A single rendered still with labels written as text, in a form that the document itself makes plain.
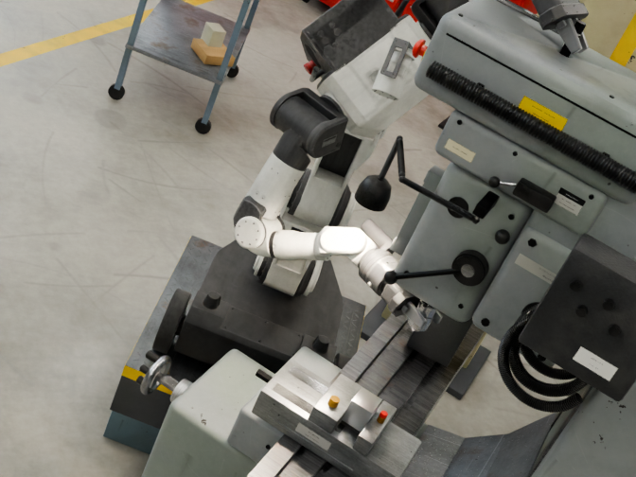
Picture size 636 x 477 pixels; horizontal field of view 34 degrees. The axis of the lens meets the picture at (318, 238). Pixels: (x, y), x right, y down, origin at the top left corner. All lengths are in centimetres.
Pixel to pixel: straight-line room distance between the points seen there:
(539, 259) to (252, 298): 141
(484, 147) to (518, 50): 19
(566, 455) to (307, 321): 137
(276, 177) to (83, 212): 205
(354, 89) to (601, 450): 98
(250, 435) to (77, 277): 173
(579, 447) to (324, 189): 117
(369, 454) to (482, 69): 84
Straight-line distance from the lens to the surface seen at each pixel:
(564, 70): 192
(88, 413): 350
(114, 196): 453
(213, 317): 305
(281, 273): 314
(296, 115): 240
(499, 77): 192
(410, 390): 256
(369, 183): 216
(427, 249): 210
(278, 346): 307
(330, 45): 242
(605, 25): 377
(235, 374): 268
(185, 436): 256
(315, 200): 289
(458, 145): 199
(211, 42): 527
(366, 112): 240
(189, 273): 353
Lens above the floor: 244
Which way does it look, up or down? 31 degrees down
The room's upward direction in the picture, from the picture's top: 24 degrees clockwise
